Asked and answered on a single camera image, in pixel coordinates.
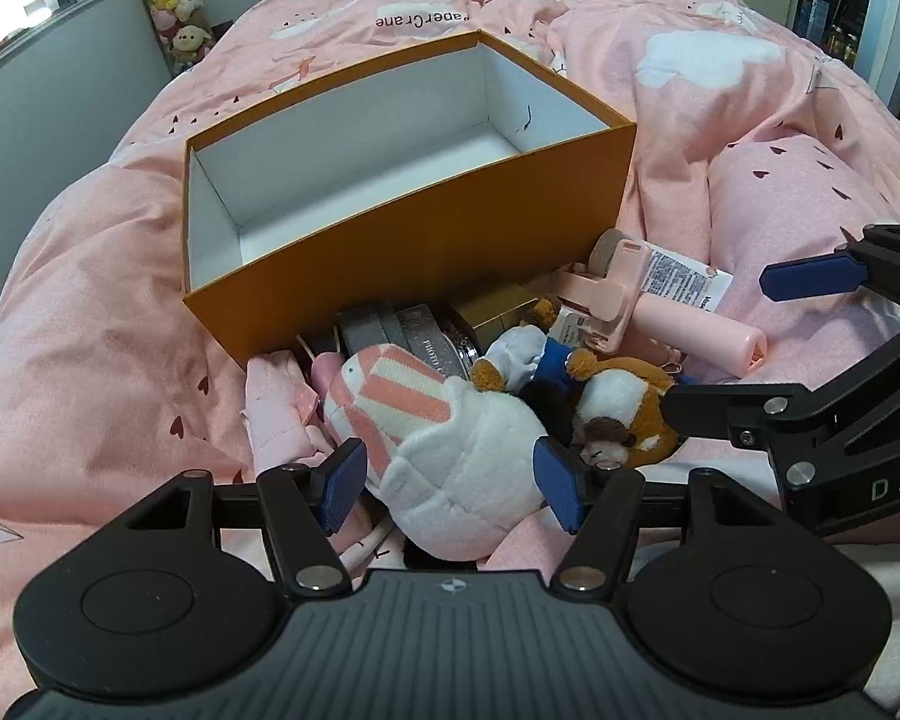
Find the brown and white plush toy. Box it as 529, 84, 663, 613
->
566, 352, 680, 466

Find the gold box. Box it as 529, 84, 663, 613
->
454, 281, 548, 350

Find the pink cloth pouch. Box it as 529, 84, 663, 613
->
241, 351, 332, 475

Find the dark display cabinet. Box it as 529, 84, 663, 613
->
791, 0, 900, 125

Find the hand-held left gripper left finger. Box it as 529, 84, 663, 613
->
124, 439, 368, 595

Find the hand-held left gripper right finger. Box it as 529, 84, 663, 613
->
532, 436, 777, 595

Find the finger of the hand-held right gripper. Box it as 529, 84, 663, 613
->
658, 315, 900, 458
760, 223, 900, 316

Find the pink printed blanket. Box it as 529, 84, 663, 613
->
0, 0, 900, 720

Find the orange cardboard box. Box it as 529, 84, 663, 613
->
182, 28, 638, 370

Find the dark grey box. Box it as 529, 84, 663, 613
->
336, 300, 407, 361

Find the white pink-striped plush toy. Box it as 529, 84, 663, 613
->
322, 343, 552, 562

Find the white tube with blue print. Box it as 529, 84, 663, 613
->
641, 240, 736, 316

